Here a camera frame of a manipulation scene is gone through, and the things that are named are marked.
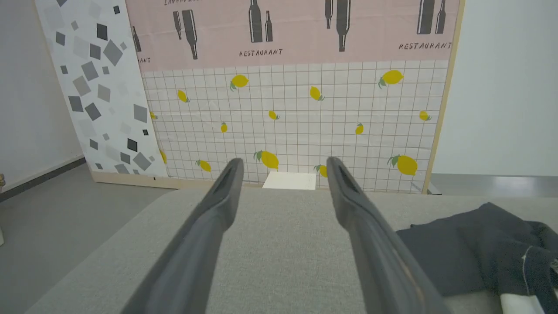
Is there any white partition panel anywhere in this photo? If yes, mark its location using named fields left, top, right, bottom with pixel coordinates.
left=432, top=0, right=558, bottom=177

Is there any lemon and bottle print board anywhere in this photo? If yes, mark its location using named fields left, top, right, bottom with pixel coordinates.
left=124, top=0, right=465, bottom=195

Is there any white panel with grey squares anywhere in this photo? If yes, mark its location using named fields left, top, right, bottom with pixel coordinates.
left=34, top=0, right=170, bottom=180

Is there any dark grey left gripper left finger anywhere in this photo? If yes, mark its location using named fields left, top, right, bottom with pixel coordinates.
left=121, top=158, right=245, bottom=314

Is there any small white box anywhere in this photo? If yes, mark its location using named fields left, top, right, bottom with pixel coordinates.
left=262, top=171, right=317, bottom=191

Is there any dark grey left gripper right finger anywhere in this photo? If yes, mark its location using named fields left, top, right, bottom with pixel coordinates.
left=326, top=157, right=452, bottom=314

